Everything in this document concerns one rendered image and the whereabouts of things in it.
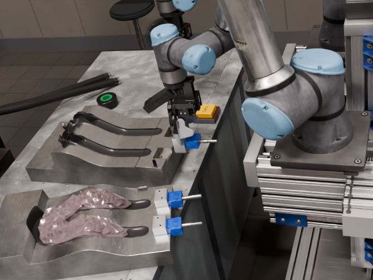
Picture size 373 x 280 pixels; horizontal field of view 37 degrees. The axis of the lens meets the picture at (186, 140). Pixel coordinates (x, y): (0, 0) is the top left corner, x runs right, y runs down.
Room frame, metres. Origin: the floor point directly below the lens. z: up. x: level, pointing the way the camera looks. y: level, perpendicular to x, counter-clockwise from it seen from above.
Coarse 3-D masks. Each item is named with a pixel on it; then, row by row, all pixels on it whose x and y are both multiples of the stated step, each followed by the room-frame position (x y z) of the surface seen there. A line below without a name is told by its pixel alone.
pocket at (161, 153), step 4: (160, 148) 1.43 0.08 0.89; (164, 148) 1.43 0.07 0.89; (168, 148) 1.42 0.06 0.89; (156, 152) 1.42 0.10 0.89; (160, 152) 1.43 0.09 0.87; (164, 152) 1.43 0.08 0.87; (168, 152) 1.42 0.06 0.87; (156, 156) 1.41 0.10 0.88; (160, 156) 1.42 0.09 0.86; (164, 156) 1.42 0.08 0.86; (168, 156) 1.40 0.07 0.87; (168, 160) 1.38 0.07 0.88
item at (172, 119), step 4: (172, 112) 1.35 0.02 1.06; (172, 116) 1.34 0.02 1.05; (172, 120) 1.33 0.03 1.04; (176, 120) 1.35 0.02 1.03; (172, 124) 1.34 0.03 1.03; (176, 124) 1.34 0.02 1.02; (172, 128) 1.33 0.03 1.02; (176, 128) 1.34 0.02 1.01; (172, 132) 1.34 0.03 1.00; (176, 132) 1.34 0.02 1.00
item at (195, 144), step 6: (174, 138) 1.36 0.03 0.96; (186, 138) 1.37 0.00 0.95; (192, 138) 1.36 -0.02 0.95; (198, 138) 1.36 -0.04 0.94; (174, 144) 1.37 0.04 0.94; (186, 144) 1.35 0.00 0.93; (192, 144) 1.35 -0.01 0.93; (198, 144) 1.35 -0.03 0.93; (174, 150) 1.37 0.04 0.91; (180, 150) 1.36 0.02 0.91; (186, 150) 1.36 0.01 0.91
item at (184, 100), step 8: (184, 80) 1.35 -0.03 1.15; (192, 80) 1.35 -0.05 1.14; (168, 88) 1.35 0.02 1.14; (176, 88) 1.34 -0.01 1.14; (184, 88) 1.35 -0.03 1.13; (192, 88) 1.34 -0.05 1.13; (176, 96) 1.36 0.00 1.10; (184, 96) 1.35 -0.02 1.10; (192, 96) 1.34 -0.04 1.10; (168, 104) 1.36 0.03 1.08; (176, 104) 1.34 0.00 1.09; (184, 104) 1.33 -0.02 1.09; (192, 104) 1.32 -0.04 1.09; (200, 104) 1.38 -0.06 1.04; (168, 112) 1.35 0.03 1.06; (176, 112) 1.35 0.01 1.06; (184, 112) 1.35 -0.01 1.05; (192, 112) 1.33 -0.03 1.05
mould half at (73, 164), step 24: (120, 120) 1.64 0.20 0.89; (144, 120) 1.61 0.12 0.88; (168, 120) 1.57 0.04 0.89; (48, 144) 1.64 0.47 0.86; (72, 144) 1.50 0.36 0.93; (120, 144) 1.51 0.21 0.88; (144, 144) 1.47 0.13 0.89; (168, 144) 1.44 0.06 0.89; (48, 168) 1.51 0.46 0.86; (72, 168) 1.46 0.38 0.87; (96, 168) 1.43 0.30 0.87; (120, 168) 1.39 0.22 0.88; (144, 168) 1.35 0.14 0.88; (168, 168) 1.37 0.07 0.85
